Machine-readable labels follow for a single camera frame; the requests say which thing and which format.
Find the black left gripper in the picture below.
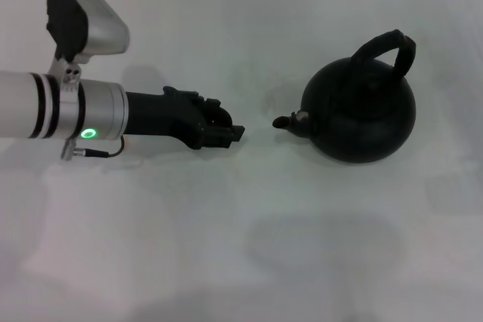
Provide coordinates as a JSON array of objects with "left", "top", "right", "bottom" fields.
[{"left": 125, "top": 86, "right": 247, "bottom": 150}]

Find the black round teapot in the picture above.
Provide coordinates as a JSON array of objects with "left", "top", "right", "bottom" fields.
[{"left": 272, "top": 29, "right": 417, "bottom": 164}]

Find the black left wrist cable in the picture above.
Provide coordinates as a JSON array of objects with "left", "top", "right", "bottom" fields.
[{"left": 60, "top": 136, "right": 126, "bottom": 161}]

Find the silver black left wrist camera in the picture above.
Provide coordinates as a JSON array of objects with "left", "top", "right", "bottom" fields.
[{"left": 45, "top": 0, "right": 131, "bottom": 93}]

